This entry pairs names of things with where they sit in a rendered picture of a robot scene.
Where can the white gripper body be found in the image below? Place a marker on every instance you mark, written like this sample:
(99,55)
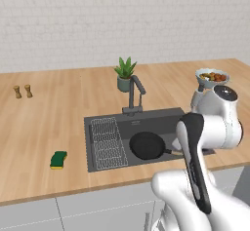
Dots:
(197,101)

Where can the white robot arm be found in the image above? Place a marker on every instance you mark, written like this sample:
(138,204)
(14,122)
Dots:
(218,129)

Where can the dark grey sink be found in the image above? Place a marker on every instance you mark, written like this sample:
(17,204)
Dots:
(153,121)

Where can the black frying pan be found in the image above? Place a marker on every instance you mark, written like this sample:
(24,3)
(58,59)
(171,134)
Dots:
(146,145)

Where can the green and yellow sponge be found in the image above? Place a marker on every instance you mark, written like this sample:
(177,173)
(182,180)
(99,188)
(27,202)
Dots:
(58,160)

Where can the bowl of fruit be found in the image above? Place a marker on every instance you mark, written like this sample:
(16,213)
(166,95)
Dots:
(212,76)

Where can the dark grey tap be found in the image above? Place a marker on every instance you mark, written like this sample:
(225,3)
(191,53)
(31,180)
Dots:
(132,95)

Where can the green plant in grey pot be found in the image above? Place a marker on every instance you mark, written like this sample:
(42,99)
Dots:
(125,70)

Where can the grey cupboard front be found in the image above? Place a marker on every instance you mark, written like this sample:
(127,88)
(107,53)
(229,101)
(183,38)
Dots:
(26,215)
(104,212)
(229,179)

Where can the wooden shaker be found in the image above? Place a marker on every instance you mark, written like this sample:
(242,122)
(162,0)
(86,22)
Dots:
(17,92)
(29,91)

